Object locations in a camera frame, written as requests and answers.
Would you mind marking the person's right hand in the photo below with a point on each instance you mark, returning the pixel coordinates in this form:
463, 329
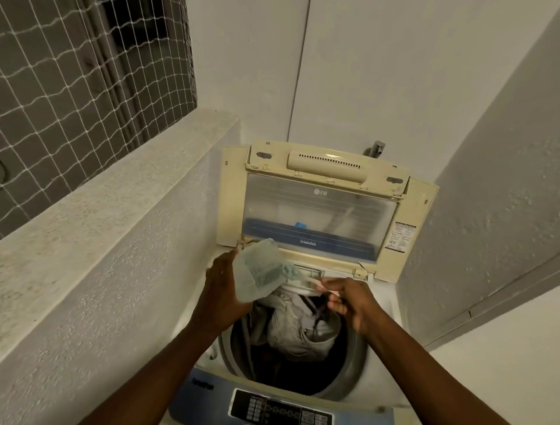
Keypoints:
361, 304

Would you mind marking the person's left hand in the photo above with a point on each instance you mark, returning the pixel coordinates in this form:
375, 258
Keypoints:
221, 293

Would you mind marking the person's left fingers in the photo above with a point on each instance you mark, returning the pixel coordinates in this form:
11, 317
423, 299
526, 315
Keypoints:
229, 262

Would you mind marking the person's right thumb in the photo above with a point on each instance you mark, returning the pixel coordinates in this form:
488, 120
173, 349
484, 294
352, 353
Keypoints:
337, 284

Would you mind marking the clear plastic scoop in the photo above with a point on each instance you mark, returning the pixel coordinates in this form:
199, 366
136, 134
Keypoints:
308, 280

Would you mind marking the translucent plastic detergent container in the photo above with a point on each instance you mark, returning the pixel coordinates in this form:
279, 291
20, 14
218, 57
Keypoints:
258, 271

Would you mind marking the person's right forearm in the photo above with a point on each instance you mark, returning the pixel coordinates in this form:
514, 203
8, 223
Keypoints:
428, 376

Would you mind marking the person's left forearm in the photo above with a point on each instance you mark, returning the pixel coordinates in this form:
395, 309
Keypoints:
162, 376

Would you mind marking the grey crumpled garment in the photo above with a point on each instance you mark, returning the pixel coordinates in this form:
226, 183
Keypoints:
291, 328

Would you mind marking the cream washing machine lid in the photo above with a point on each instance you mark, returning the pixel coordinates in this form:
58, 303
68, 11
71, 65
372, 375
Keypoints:
323, 205

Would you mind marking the cream top-load washing machine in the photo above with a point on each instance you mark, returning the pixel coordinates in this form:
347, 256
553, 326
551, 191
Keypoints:
376, 372

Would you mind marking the grey water tap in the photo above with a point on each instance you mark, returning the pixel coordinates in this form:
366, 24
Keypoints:
376, 149

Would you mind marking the white safety net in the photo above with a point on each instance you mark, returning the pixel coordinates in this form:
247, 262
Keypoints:
65, 100

